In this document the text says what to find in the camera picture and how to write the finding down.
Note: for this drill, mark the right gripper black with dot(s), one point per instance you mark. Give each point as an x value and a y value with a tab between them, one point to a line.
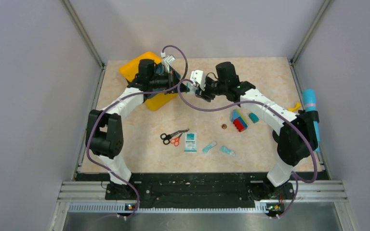
202	92

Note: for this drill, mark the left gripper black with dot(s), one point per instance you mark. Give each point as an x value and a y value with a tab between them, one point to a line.
172	79

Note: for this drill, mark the gauze packet teal white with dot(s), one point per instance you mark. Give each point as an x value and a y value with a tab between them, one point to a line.
190	142
191	89

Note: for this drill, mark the teal bandage roll packet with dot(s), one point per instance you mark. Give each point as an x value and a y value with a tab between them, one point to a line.
209	146

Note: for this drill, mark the orange handled small scissors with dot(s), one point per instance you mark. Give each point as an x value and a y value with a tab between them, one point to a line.
176	140

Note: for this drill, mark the black handled scissors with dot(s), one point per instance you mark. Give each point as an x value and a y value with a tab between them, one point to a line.
167	137

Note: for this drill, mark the teal divided plastic tray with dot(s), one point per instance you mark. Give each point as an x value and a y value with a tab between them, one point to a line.
159	68

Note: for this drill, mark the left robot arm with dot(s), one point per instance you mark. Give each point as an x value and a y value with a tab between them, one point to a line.
104	137

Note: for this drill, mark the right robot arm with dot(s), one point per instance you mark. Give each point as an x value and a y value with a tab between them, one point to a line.
296	135

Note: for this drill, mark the yellow medicine box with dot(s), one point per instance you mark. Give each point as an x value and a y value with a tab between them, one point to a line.
130	69

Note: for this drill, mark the toy brick block assembly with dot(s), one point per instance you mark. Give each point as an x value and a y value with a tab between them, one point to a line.
238	121

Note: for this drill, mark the small teal block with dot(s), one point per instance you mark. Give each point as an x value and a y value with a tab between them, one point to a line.
253	117

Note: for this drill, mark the yellow object at edge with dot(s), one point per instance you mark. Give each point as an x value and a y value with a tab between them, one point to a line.
296	107

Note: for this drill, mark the blue cylinder tool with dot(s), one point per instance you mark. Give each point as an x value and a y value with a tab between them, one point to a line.
310	102

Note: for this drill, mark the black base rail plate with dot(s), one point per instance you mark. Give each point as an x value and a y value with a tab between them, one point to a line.
202	190

